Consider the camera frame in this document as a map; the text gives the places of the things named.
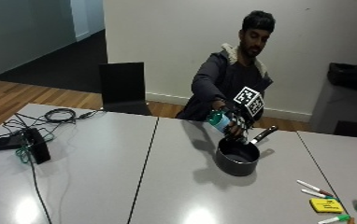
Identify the red capped white marker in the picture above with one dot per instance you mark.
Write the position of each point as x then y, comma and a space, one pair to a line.
313, 187

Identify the grey bin with black bag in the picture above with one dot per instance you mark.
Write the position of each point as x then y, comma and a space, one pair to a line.
345, 99

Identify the black electronic box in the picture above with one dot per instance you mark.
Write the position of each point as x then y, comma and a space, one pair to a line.
37, 145

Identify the black power adapter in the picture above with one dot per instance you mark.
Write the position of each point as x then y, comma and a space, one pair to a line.
8, 143

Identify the the person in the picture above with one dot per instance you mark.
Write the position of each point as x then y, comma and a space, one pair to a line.
228, 77

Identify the black saucepan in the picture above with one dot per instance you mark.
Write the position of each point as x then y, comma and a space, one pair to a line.
237, 157

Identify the white marker cube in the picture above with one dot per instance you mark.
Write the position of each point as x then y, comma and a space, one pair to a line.
249, 100

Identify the black chair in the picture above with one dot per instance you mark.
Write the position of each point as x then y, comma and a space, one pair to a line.
122, 88

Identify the dark chair back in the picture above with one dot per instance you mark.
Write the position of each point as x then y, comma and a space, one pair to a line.
356, 129

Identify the yellow sticky note pad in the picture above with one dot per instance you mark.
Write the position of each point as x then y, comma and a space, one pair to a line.
326, 205

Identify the green capped white marker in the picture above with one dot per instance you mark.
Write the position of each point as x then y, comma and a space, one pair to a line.
314, 194
334, 219

